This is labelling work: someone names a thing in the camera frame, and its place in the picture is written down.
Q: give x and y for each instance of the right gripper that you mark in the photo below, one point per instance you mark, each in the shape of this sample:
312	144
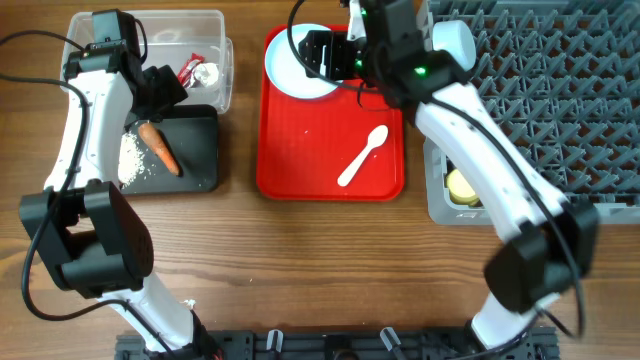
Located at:
337	44

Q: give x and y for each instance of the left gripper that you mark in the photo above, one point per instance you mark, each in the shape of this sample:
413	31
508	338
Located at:
168	89

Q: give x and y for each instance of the red snack wrapper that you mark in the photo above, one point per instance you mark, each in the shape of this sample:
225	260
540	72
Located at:
185	75

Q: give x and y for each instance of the orange carrot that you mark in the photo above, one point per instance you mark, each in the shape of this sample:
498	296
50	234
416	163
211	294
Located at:
152	138

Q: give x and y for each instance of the light blue plate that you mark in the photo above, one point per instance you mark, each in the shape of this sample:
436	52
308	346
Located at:
288	75

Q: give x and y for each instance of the white tissue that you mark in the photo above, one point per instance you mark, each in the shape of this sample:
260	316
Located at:
206	74

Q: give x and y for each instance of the white plastic spoon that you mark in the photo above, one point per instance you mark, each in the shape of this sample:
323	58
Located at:
375	139

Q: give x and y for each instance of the light blue rice bowl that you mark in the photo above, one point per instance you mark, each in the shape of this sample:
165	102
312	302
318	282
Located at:
455	37

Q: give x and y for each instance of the yellow plastic cup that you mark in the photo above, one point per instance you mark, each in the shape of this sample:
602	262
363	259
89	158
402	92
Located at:
460	191

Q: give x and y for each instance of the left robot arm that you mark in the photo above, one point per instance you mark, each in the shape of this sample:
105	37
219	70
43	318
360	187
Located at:
81	226

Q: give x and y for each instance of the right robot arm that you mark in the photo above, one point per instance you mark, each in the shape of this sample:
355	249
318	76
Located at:
423	69

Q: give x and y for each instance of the grey dishwasher rack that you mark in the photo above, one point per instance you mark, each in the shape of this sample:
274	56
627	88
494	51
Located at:
561	79

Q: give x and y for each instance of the black rectangular tray bin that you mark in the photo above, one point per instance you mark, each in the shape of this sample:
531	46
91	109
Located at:
191	134

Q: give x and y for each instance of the cooked rice leftovers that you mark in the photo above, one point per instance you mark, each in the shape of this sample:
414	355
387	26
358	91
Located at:
130	159

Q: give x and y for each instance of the red serving tray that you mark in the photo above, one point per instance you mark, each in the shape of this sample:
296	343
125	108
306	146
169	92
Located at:
304	145

